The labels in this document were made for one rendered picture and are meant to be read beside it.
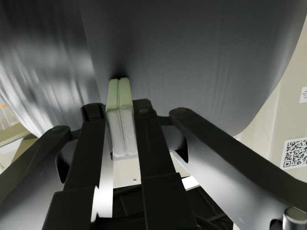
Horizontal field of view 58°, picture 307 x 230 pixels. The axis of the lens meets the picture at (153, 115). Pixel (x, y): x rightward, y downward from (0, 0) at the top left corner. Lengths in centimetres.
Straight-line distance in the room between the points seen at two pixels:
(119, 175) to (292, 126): 53
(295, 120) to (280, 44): 32
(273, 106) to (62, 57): 40
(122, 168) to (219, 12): 70
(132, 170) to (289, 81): 54
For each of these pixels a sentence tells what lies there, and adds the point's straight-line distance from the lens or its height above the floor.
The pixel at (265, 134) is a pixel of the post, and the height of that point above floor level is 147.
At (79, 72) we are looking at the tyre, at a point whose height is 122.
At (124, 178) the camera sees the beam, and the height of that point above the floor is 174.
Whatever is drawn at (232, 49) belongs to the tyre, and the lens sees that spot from 22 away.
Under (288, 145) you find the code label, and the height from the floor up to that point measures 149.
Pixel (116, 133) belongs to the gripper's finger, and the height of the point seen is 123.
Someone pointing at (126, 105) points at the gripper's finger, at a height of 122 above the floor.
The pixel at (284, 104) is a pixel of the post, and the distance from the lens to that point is 53.
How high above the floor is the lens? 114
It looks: 31 degrees up
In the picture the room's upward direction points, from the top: 174 degrees clockwise
